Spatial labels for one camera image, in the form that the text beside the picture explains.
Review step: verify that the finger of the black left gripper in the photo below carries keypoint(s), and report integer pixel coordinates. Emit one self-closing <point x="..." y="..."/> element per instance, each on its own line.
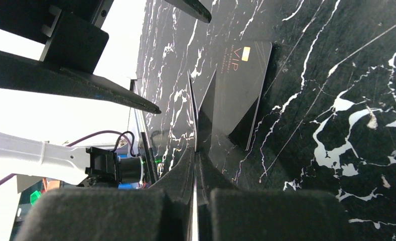
<point x="193" y="8"/>

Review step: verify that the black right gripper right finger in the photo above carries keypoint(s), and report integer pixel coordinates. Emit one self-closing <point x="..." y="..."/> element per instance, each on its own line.
<point x="228" y="213"/>

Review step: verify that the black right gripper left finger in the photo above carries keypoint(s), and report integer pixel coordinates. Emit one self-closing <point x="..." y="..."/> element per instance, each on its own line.
<point x="161" y="212"/>

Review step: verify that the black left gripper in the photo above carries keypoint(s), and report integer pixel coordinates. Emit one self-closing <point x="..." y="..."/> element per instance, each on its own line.
<point x="72" y="34"/>

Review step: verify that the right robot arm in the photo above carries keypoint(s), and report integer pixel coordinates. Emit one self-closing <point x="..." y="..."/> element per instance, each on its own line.
<point x="192" y="202"/>

